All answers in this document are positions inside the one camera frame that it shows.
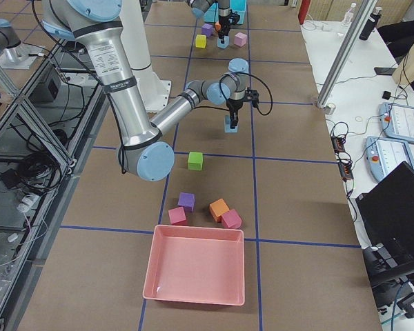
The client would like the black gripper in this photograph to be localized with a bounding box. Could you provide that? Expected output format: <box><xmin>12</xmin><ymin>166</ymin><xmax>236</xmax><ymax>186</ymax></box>
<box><xmin>218</xmin><ymin>9</ymin><xmax>240</xmax><ymax>44</ymax></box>
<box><xmin>226</xmin><ymin>88</ymin><xmax>259</xmax><ymax>129</ymax></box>

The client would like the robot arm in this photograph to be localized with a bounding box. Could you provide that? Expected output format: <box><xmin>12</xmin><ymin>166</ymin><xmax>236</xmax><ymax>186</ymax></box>
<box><xmin>41</xmin><ymin>1</ymin><xmax>259</xmax><ymax>181</ymax></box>
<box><xmin>186</xmin><ymin>0</ymin><xmax>240</xmax><ymax>48</ymax></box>

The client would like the pink foam block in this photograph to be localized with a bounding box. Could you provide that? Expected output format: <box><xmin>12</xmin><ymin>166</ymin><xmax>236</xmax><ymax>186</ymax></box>
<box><xmin>233</xmin><ymin>32</ymin><xmax>248</xmax><ymax>48</ymax></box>

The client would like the purple foam block left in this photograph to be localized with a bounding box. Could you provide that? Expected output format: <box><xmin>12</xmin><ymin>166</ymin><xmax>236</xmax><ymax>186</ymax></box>
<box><xmin>201</xmin><ymin>23</ymin><xmax>213</xmax><ymax>37</ymax></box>

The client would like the purple foam block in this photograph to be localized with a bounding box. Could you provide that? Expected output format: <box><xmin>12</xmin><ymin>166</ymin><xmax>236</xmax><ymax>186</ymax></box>
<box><xmin>178</xmin><ymin>192</ymin><xmax>195</xmax><ymax>212</ymax></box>
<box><xmin>201</xmin><ymin>23</ymin><xmax>213</xmax><ymax>37</ymax></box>

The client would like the cyan plastic tray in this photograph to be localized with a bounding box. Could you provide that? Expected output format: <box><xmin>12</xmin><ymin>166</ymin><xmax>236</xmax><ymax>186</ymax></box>
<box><xmin>204</xmin><ymin>0</ymin><xmax>247</xmax><ymax>25</ymax></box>

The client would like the yellow foam block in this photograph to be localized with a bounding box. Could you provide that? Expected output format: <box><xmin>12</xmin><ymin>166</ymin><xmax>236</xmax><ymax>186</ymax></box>
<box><xmin>195</xmin><ymin>34</ymin><xmax>207</xmax><ymax>49</ymax></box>

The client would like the green foam block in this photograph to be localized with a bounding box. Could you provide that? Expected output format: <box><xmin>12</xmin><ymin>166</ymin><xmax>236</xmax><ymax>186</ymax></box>
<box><xmin>187</xmin><ymin>151</ymin><xmax>204</xmax><ymax>171</ymax></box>

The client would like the orange foam block right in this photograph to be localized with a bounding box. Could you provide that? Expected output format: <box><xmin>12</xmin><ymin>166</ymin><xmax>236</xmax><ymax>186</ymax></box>
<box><xmin>209</xmin><ymin>199</ymin><xmax>230</xmax><ymax>223</ymax></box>

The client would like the purple foam block right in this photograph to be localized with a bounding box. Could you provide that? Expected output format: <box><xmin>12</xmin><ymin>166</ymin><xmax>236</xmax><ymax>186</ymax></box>
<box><xmin>178</xmin><ymin>192</ymin><xmax>195</xmax><ymax>212</ymax></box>

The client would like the magenta foam block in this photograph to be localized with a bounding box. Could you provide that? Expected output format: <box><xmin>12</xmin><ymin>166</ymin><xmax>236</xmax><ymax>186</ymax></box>
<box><xmin>221</xmin><ymin>209</ymin><xmax>242</xmax><ymax>229</ymax></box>

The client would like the red foam block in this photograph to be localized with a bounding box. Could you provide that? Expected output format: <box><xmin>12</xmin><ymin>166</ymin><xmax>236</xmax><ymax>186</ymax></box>
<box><xmin>168</xmin><ymin>207</ymin><xmax>188</xmax><ymax>225</ymax></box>

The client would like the black water bottle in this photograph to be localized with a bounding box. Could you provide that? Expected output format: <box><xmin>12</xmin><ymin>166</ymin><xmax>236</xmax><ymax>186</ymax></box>
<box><xmin>359</xmin><ymin>6</ymin><xmax>383</xmax><ymax>41</ymax></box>

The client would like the pink plastic tray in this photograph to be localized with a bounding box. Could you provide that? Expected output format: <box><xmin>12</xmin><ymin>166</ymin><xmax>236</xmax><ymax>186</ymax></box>
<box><xmin>143</xmin><ymin>225</ymin><xmax>245</xmax><ymax>306</ymax></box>

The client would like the teach pendant near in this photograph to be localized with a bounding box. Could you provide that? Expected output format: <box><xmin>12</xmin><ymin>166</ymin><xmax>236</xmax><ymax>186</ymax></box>
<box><xmin>365</xmin><ymin>136</ymin><xmax>414</xmax><ymax>182</ymax></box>

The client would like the teach pendant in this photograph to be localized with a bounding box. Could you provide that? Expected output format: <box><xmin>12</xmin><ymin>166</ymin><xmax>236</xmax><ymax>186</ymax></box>
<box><xmin>365</xmin><ymin>136</ymin><xmax>414</xmax><ymax>182</ymax></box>
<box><xmin>379</xmin><ymin>102</ymin><xmax>414</xmax><ymax>143</ymax></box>

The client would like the teach pendant far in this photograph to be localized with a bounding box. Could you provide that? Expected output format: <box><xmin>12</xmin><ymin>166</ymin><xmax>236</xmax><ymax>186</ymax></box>
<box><xmin>379</xmin><ymin>102</ymin><xmax>414</xmax><ymax>143</ymax></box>

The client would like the black laptop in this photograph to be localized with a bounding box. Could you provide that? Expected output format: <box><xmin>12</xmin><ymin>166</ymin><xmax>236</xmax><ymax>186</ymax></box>
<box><xmin>355</xmin><ymin>161</ymin><xmax>414</xmax><ymax>256</ymax></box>

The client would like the aluminium frame pillar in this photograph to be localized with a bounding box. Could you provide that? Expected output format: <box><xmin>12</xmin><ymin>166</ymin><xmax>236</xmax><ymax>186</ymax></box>
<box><xmin>315</xmin><ymin>0</ymin><xmax>377</xmax><ymax>115</ymax></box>

